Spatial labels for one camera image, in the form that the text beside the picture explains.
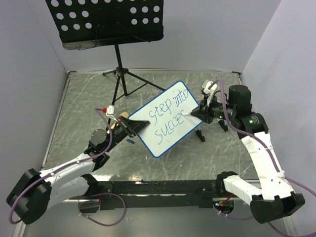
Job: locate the blue framed whiteboard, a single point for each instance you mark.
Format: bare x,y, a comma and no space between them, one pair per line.
167,124

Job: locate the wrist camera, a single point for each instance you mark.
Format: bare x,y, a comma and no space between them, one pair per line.
208,90
109,111

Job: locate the black music stand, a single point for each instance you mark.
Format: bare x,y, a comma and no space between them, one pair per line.
86,24

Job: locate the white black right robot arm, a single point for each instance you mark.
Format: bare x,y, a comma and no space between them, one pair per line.
276,198

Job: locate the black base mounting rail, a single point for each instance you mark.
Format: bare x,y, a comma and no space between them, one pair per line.
150,194

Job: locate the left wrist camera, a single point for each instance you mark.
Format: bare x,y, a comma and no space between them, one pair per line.
109,111

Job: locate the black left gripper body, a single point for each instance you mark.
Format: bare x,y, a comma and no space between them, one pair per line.
118,133

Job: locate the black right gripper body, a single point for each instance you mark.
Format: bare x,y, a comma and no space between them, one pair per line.
215,108

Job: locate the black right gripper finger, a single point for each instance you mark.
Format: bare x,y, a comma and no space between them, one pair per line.
204,118
201,111

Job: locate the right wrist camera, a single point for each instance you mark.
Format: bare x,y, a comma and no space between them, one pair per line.
208,90

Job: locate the wooden microphone toy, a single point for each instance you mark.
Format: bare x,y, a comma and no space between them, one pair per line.
115,122

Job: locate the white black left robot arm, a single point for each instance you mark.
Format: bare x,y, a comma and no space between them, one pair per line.
37,191

